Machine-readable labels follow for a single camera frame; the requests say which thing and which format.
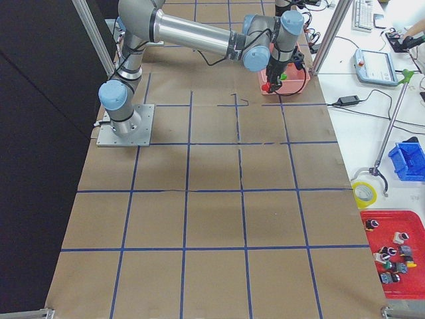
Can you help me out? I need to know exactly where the black power adapter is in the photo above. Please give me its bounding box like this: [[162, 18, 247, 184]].
[[335, 95, 361, 106]]

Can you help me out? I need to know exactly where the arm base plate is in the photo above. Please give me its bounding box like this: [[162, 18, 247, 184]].
[[96, 104, 155, 147]]

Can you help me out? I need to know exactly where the blue storage bin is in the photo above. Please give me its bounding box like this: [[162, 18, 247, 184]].
[[388, 142, 424, 181]]

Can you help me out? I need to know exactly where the white keyboard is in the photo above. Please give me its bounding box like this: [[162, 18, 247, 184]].
[[351, 0, 373, 33]]

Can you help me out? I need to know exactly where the red toy block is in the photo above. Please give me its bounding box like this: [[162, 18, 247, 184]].
[[261, 82, 269, 94]]

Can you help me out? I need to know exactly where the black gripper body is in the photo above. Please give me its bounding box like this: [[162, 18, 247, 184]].
[[266, 56, 291, 83]]

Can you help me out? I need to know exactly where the pink plastic box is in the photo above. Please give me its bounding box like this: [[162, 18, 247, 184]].
[[257, 43, 310, 96]]

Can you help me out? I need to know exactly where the yellow tape roll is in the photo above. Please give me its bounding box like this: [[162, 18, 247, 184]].
[[352, 181, 377, 209]]

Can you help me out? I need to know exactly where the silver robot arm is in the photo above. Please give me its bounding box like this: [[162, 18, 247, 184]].
[[98, 1, 304, 138], [275, 0, 292, 17]]

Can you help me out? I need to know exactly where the reacher grabber tool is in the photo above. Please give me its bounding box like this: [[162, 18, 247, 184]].
[[350, 69, 414, 197]]

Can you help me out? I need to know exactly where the robot teach pendant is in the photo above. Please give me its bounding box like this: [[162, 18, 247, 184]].
[[353, 49, 398, 86]]

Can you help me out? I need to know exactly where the red parts tray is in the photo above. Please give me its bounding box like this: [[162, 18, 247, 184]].
[[361, 210, 424, 299]]

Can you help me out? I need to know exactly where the aluminium frame post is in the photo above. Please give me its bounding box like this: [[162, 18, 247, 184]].
[[310, 0, 352, 76]]

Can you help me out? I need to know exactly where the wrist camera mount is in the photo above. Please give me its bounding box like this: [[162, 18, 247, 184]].
[[292, 49, 304, 70]]

